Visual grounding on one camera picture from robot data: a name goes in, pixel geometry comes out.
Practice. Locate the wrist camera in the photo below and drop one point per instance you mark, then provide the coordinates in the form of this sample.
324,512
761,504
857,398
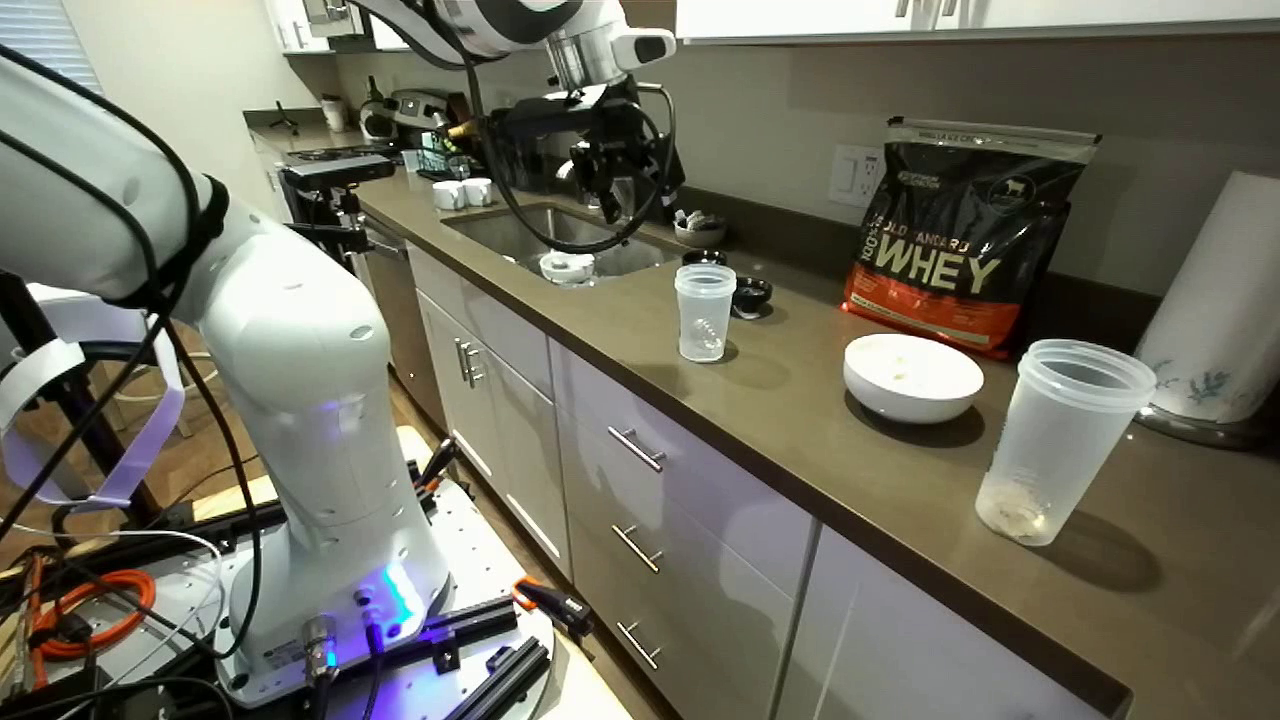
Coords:
545,115

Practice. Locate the dishwasher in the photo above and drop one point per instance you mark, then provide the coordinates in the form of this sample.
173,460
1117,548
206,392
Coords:
400,320

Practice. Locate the white cabinet door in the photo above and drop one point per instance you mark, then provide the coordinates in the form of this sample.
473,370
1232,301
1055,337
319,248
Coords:
900,650
520,450

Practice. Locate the silver tap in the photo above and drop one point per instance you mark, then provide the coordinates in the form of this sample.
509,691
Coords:
664,100

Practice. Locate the white lid in sink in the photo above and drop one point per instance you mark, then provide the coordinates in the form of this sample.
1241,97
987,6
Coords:
567,266

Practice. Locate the white bowl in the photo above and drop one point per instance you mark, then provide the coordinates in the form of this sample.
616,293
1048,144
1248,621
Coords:
910,385

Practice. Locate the white mug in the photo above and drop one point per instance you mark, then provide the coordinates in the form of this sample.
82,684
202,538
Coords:
448,195
478,191

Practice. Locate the stove burner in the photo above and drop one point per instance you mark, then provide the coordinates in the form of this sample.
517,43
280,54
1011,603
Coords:
325,154

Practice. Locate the white cup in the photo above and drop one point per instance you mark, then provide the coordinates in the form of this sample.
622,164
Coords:
333,115

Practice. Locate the window blind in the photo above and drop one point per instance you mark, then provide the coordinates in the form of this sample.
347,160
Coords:
45,35

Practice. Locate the black round lid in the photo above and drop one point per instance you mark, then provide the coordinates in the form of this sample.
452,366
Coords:
704,256

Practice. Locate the paper towel holder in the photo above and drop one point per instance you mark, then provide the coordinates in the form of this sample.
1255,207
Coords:
1200,428

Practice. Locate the black kettle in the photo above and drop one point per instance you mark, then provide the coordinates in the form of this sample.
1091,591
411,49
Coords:
374,118

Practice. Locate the camera on mount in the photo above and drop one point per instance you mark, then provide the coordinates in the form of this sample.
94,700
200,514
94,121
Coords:
335,175

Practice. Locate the large clear shaker cup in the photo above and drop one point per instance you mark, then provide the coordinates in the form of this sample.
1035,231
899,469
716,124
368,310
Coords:
1060,450

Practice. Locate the paper towel roll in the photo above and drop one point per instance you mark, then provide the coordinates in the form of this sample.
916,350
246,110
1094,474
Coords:
1225,300

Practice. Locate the small clear shaker cup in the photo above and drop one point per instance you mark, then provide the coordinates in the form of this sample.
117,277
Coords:
704,315

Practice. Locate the black shaker lid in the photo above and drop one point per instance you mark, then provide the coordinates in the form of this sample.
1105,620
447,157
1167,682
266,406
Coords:
750,295

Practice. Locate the upper wall cabinet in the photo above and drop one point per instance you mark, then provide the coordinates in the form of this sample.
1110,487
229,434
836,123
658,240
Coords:
980,15

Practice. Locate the black protein powder bag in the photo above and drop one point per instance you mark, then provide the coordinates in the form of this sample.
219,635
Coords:
960,240

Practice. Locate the coffee machine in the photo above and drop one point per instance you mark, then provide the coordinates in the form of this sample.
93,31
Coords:
425,112

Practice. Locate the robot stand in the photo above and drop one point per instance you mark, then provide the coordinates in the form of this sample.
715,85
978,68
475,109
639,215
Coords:
480,560

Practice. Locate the small dish with sponge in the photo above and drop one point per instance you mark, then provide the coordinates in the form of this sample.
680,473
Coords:
700,232

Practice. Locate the steel sink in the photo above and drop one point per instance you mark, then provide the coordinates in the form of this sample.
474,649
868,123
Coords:
530,232

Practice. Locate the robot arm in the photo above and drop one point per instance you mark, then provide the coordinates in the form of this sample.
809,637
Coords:
300,360

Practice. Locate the orange and black clamp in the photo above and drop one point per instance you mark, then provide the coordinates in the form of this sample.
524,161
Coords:
555,603

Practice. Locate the white sink front panel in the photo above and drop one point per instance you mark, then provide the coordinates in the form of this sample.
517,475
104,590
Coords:
480,310

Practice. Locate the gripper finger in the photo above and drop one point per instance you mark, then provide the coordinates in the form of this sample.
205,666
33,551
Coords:
660,200
612,195

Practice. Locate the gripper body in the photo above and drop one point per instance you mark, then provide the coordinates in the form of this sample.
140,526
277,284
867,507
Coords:
640,135

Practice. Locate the white drawer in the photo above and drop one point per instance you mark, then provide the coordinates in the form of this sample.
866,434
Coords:
690,590
700,470
650,680

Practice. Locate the white wall socket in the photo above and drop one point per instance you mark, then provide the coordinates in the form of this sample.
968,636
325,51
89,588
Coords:
856,176

